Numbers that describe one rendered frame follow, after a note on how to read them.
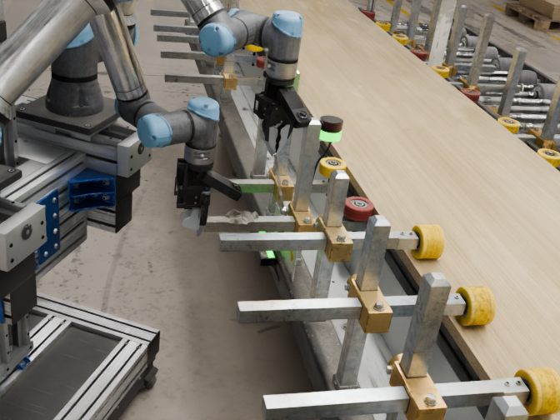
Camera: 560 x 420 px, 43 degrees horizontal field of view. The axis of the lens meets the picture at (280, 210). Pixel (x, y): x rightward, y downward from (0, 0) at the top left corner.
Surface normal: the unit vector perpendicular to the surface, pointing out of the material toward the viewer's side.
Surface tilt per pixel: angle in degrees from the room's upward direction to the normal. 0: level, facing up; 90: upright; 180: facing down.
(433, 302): 90
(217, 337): 0
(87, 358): 0
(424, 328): 90
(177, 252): 0
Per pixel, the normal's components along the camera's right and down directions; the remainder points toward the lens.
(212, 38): -0.43, 0.39
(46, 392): 0.12, -0.87
